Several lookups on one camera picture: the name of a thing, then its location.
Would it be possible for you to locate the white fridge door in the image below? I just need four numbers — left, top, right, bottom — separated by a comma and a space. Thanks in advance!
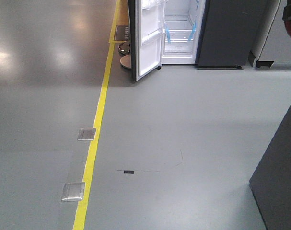
128, 0, 166, 81

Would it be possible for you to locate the grey fridge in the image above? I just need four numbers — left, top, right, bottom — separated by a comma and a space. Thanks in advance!
161, 0, 267, 68

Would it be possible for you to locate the grey floor sign mat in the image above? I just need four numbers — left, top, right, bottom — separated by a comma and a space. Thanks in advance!
114, 25, 130, 41

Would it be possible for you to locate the matte silver sign stand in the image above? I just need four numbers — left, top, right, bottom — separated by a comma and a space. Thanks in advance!
120, 54, 131, 69

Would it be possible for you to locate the grey kitchen island side panel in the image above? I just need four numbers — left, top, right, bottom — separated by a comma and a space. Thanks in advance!
249, 105, 291, 230

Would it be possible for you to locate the upper metal floor plate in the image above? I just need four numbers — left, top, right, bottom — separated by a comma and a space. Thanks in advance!
77, 128, 96, 141

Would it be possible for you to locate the metal floor plate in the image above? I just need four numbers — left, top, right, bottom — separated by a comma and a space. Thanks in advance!
61, 182, 85, 202
77, 128, 96, 141

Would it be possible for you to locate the lower metal floor plate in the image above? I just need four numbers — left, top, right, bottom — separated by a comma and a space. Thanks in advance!
61, 182, 85, 202

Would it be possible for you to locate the chrome stanchion post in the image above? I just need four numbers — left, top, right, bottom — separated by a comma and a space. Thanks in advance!
118, 41, 130, 55

